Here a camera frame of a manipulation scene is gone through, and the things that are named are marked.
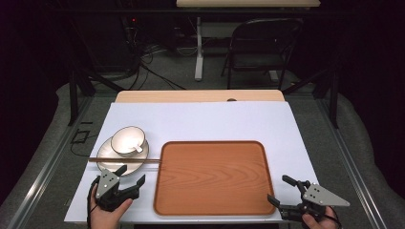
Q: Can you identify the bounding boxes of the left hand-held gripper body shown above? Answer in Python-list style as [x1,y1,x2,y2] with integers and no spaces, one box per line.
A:
[95,168,141,213]

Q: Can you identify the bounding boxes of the wooden tray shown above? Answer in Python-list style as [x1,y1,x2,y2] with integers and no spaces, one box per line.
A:
[153,139,277,217]

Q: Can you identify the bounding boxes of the white cup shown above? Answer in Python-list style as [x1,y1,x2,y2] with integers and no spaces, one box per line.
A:
[110,125,148,158]

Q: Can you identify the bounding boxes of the black folding chair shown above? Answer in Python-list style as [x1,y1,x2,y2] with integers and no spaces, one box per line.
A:
[221,17,304,91]

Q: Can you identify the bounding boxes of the person's left hand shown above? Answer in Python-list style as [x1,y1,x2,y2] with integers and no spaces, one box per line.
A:
[90,190,134,229]

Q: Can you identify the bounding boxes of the brown wooden chopstick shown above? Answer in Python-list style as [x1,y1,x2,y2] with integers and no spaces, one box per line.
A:
[88,156,161,162]
[88,158,161,164]

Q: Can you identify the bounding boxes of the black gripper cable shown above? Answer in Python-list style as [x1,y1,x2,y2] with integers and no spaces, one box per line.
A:
[324,205,344,229]
[86,177,100,229]

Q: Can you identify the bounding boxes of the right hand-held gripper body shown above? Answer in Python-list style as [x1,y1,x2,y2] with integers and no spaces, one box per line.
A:
[279,179,352,222]

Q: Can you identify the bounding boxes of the black metal stand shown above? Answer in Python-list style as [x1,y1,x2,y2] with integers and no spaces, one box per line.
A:
[67,68,125,127]
[281,67,340,130]

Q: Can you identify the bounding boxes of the white-legged desk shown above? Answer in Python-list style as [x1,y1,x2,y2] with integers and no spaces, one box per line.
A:
[175,0,322,82]

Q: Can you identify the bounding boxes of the person's right hand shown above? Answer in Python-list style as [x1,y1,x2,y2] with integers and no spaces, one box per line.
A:
[302,205,341,229]

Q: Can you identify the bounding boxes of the bundle of floor cables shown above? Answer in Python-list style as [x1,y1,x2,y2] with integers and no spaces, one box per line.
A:
[125,17,187,92]

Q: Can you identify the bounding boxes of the metal floor rail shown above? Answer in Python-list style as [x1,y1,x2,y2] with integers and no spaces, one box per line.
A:
[316,97,389,229]
[6,94,95,229]

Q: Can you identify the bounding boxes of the thin black floor cable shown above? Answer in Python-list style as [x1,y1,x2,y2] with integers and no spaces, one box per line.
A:
[70,121,100,157]

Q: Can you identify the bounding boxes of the white saucer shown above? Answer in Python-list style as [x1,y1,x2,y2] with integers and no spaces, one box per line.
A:
[96,136,150,177]

